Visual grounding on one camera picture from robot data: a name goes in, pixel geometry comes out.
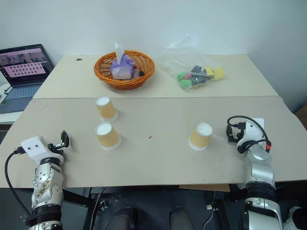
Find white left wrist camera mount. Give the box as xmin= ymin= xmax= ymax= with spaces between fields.
xmin=20 ymin=136 xmax=53 ymax=163

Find green foam pieces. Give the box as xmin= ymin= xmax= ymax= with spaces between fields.
xmin=177 ymin=71 xmax=193 ymax=88

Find orange wicker basket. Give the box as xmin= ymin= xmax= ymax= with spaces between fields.
xmin=94 ymin=50 xmax=156 ymax=91

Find purple tissue pack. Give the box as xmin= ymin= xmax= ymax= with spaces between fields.
xmin=110 ymin=41 xmax=134 ymax=80

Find brown paper cup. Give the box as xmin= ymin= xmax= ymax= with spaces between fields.
xmin=94 ymin=122 xmax=122 ymax=151
xmin=188 ymin=122 xmax=213 ymax=151
xmin=95 ymin=96 xmax=119 ymax=123

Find yellow sponge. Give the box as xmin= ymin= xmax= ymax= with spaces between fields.
xmin=204 ymin=67 xmax=225 ymax=81

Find black hanging cable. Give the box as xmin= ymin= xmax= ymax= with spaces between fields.
xmin=94 ymin=186 xmax=107 ymax=218

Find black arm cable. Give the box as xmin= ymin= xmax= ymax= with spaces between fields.
xmin=4 ymin=147 xmax=33 ymax=218
xmin=226 ymin=115 xmax=273 ymax=154

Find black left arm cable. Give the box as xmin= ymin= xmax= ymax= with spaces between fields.
xmin=4 ymin=147 xmax=33 ymax=218

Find open laptop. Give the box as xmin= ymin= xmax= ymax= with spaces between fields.
xmin=0 ymin=44 xmax=55 ymax=115

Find dark rounded shape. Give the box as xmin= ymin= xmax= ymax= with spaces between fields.
xmin=110 ymin=207 xmax=136 ymax=230
xmin=169 ymin=206 xmax=194 ymax=230

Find black parts in bag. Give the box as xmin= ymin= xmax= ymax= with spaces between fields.
xmin=190 ymin=65 xmax=214 ymax=86

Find white hanging cable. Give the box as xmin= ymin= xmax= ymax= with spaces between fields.
xmin=203 ymin=191 xmax=217 ymax=230

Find clear plastic bag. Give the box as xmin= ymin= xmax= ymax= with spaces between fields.
xmin=155 ymin=34 xmax=231 ymax=93

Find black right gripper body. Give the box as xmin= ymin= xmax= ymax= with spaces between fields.
xmin=230 ymin=122 xmax=246 ymax=143

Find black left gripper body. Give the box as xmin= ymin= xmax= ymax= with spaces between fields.
xmin=47 ymin=142 xmax=65 ymax=159

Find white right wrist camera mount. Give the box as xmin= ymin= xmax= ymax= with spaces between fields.
xmin=236 ymin=117 xmax=266 ymax=150

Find brown cardboard sheet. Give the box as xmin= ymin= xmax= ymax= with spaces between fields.
xmin=178 ymin=184 xmax=231 ymax=193

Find black table frame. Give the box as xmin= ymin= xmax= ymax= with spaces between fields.
xmin=62 ymin=187 xmax=101 ymax=230

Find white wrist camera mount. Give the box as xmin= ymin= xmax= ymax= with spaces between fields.
xmin=236 ymin=117 xmax=266 ymax=150
xmin=20 ymin=136 xmax=53 ymax=163

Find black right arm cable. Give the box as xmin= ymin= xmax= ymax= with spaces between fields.
xmin=226 ymin=115 xmax=273 ymax=154

